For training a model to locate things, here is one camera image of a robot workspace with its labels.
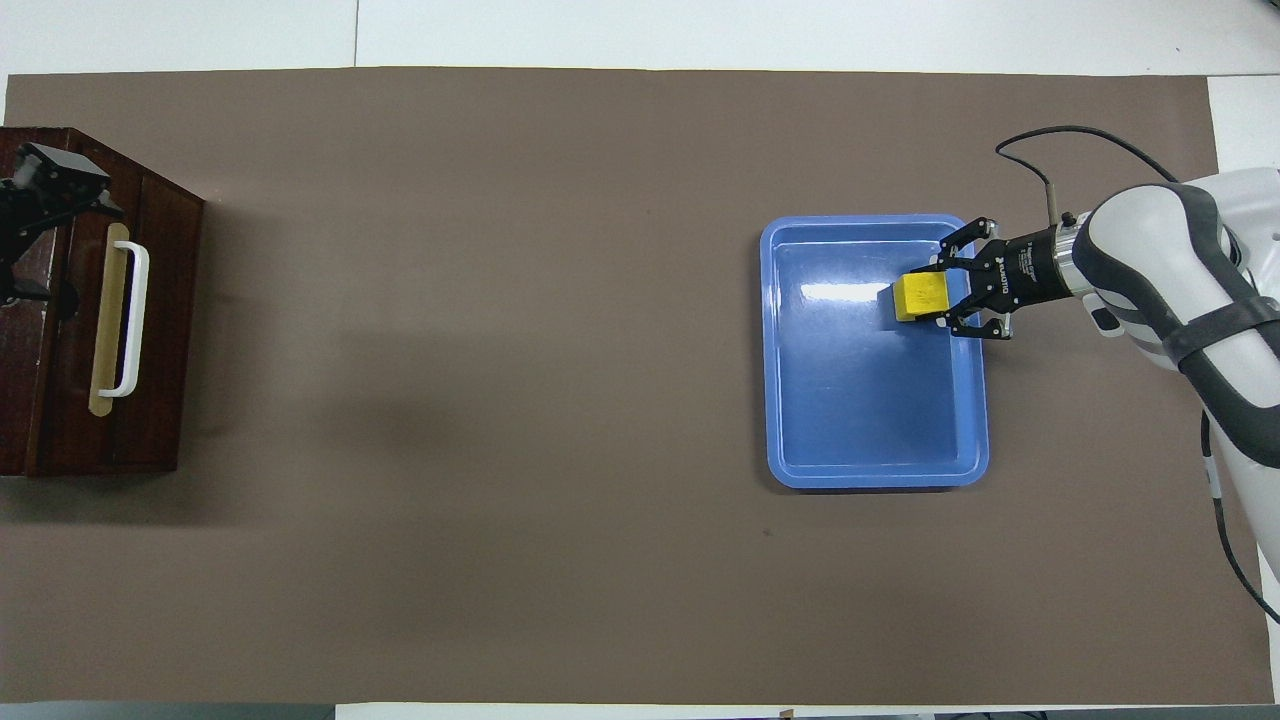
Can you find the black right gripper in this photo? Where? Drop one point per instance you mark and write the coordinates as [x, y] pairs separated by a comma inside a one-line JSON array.
[[1025, 268]]

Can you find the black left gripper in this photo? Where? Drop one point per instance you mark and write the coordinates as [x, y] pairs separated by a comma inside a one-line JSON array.
[[18, 225]]

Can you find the yellow cube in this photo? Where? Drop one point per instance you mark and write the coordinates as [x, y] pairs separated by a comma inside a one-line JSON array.
[[922, 296]]

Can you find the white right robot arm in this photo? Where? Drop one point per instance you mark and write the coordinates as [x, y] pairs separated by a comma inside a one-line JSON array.
[[1200, 300]]

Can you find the dark wooden cabinet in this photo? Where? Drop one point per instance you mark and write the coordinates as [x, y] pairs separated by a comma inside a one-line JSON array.
[[170, 350]]

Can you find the blue plastic tray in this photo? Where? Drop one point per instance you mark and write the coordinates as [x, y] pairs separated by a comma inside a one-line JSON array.
[[860, 400]]

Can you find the brown paper table mat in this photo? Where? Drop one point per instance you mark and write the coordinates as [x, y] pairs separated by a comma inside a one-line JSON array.
[[500, 400]]

